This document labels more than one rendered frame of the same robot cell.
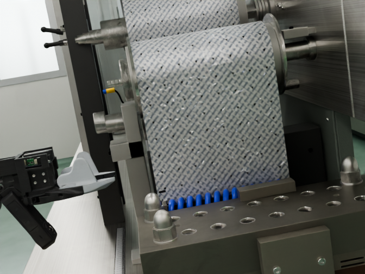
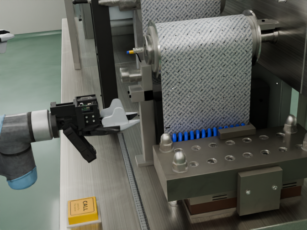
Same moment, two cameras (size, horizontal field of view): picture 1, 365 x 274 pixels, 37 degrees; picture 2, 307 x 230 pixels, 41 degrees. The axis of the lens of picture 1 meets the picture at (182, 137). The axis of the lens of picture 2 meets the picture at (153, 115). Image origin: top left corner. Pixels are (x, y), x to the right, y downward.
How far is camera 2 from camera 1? 0.30 m
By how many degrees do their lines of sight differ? 16
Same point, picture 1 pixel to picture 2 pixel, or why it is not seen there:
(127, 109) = (145, 68)
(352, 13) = not seen: outside the picture
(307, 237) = (268, 174)
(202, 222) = (199, 155)
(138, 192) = (146, 122)
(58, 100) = not seen: outside the picture
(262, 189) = (235, 132)
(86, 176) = (122, 119)
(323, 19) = (289, 22)
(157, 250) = (177, 178)
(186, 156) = (186, 106)
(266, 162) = (236, 112)
